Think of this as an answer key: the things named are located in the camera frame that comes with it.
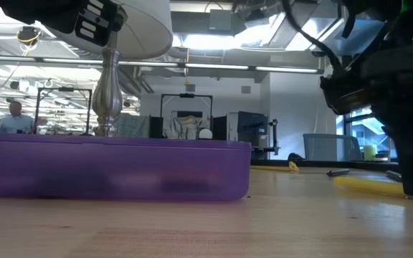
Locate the black aluminium table frame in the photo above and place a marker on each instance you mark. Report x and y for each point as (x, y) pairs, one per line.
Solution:
(317, 164)

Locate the black monitor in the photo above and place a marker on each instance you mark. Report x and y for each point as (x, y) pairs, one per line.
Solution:
(253, 125)

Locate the person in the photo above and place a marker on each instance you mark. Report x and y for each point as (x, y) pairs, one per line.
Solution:
(16, 122)

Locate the gray electrical box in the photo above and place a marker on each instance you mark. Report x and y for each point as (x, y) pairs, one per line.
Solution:
(221, 19)

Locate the yellow highlighter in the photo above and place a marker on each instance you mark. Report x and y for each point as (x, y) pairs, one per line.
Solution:
(368, 186)

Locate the white shade silver table lamp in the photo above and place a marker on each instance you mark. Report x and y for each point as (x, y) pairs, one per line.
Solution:
(108, 93)

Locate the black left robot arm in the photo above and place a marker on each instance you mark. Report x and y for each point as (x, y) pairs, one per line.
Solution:
(31, 10)

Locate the yellow pencil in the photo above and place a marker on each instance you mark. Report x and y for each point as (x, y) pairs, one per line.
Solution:
(271, 167)

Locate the black frame stand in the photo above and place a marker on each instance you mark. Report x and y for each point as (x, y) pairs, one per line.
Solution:
(65, 89)
(186, 95)

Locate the white ball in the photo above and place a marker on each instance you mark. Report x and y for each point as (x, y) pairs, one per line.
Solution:
(205, 134)

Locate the long ceiling light strip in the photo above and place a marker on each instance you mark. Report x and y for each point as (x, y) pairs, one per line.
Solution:
(213, 66)

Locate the gray mesh chair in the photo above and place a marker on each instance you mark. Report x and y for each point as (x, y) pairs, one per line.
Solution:
(332, 147)

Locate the black matte scale pen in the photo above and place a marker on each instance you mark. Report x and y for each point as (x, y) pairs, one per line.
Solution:
(337, 172)
(393, 175)

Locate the yellow green cup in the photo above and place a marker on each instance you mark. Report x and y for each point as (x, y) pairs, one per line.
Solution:
(369, 153)

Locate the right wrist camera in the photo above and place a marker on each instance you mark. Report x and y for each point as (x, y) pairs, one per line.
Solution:
(346, 98)

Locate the purple plastic supply box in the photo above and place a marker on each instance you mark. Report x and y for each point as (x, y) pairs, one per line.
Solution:
(113, 168)

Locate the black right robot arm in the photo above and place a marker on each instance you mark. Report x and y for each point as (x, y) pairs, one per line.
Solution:
(382, 25)

